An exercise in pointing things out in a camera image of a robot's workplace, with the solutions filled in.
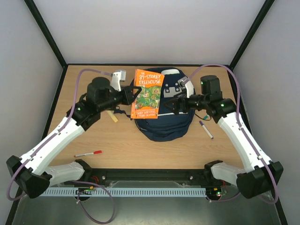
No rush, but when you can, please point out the black enclosure frame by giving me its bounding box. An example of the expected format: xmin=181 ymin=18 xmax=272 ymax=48
xmin=5 ymin=0 xmax=288 ymax=225

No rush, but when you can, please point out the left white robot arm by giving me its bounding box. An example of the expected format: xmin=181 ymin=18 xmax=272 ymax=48
xmin=6 ymin=77 xmax=142 ymax=199

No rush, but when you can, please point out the yellow highlighter pen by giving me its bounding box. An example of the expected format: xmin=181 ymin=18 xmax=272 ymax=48
xmin=107 ymin=111 xmax=118 ymax=123

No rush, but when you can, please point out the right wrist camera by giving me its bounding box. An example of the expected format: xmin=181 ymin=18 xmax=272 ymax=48
xmin=178 ymin=77 xmax=194 ymax=98

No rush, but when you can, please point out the controller circuit board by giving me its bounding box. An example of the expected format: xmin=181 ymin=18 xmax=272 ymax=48
xmin=206 ymin=186 xmax=228 ymax=197
xmin=75 ymin=186 xmax=97 ymax=195

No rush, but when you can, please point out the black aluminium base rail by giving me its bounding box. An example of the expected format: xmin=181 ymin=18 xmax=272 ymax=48
xmin=80 ymin=168 xmax=224 ymax=188

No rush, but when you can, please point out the navy blue student backpack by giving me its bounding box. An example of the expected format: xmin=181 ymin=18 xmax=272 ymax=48
xmin=112 ymin=67 xmax=195 ymax=142

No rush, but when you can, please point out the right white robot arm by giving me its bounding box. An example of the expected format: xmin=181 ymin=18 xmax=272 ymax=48
xmin=165 ymin=75 xmax=284 ymax=199

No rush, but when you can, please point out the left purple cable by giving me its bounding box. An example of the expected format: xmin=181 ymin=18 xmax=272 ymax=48
xmin=6 ymin=68 xmax=116 ymax=223

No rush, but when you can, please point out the right controller circuit board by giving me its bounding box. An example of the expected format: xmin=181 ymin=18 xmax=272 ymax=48
xmin=206 ymin=186 xmax=228 ymax=197

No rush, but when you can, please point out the light blue slotted cable duct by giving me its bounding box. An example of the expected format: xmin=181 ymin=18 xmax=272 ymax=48
xmin=42 ymin=187 xmax=206 ymax=197

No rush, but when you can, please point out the orange Treehouse children's book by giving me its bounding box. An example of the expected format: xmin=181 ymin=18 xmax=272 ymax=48
xmin=131 ymin=69 xmax=165 ymax=119

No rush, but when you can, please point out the left controller circuit board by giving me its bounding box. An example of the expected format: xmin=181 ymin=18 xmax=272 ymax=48
xmin=75 ymin=186 xmax=97 ymax=195

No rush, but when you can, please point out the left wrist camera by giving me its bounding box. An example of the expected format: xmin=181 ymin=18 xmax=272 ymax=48
xmin=110 ymin=70 xmax=126 ymax=91

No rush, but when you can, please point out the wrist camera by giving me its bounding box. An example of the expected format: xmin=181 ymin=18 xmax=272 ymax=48
xmin=178 ymin=77 xmax=194 ymax=98
xmin=110 ymin=70 xmax=126 ymax=91

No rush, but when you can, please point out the red capped marker pen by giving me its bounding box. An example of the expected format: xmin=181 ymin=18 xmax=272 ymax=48
xmin=74 ymin=150 xmax=102 ymax=158

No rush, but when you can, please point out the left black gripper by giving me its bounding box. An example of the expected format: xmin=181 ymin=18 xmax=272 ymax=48
xmin=99 ymin=86 xmax=143 ymax=113

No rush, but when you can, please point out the purple capped marker pen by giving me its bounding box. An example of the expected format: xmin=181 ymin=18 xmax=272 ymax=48
xmin=199 ymin=121 xmax=214 ymax=139

